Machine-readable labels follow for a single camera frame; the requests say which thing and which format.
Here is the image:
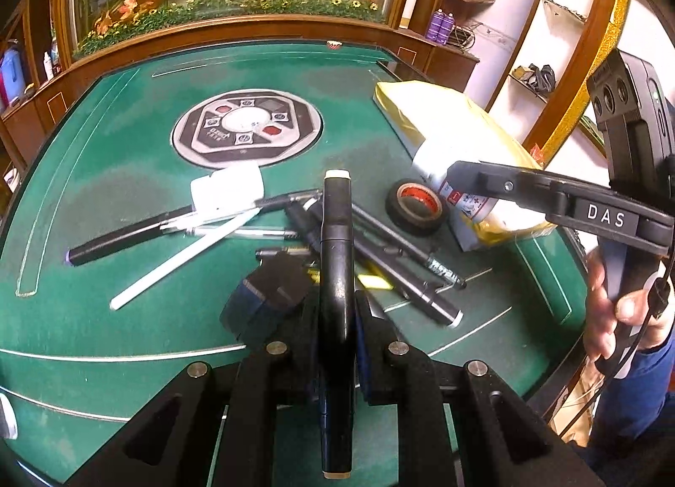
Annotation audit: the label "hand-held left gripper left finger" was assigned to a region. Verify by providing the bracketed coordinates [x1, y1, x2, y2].
[66, 301, 322, 487]

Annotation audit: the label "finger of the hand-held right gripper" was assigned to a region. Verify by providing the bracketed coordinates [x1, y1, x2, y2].
[445, 160, 575, 214]

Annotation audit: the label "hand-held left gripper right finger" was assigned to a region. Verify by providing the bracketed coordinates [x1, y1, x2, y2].
[356, 291, 607, 487]

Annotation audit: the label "yellow padded envelope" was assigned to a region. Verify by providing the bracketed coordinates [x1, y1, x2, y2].
[373, 80, 556, 252]

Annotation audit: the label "black marker white end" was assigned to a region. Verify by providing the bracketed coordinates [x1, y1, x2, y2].
[287, 202, 465, 330]

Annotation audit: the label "black tape roll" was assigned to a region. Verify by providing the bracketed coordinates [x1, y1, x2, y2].
[385, 178, 449, 235]

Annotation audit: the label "dark blue black block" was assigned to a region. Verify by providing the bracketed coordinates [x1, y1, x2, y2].
[219, 255, 318, 341]

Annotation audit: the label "thick black marker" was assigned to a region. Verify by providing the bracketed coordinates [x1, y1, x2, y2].
[318, 169, 355, 479]

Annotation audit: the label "white pen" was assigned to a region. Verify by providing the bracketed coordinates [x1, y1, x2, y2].
[110, 210, 260, 310]

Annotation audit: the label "long black pen purple tip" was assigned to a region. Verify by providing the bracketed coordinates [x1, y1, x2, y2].
[67, 190, 321, 267]

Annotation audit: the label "person's right forearm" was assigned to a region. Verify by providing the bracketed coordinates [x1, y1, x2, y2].
[593, 334, 675, 448]

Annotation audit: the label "person's right hand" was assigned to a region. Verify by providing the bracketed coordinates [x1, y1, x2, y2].
[583, 249, 675, 378]

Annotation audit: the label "black yellow utility knife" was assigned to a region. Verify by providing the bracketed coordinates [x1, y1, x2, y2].
[313, 268, 396, 292]

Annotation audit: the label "arched shelf unit gold trim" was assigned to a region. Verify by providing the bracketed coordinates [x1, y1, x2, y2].
[464, 0, 634, 163]

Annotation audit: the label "dark items on shelf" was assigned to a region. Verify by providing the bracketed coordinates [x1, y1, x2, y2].
[510, 62, 558, 98]

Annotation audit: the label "white eraser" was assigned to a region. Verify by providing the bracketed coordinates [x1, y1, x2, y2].
[190, 164, 265, 214]

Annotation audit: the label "round table control panel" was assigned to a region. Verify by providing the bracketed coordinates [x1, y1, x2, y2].
[171, 91, 322, 169]

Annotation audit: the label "wooden display cabinet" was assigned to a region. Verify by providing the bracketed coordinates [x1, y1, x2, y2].
[0, 0, 482, 187]

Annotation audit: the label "blue thermos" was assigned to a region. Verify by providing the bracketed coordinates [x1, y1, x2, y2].
[0, 46, 27, 109]

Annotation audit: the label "wire basket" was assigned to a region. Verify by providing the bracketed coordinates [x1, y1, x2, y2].
[448, 23, 487, 53]

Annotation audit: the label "black cable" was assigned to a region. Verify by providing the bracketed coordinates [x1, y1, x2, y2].
[558, 255, 675, 438]

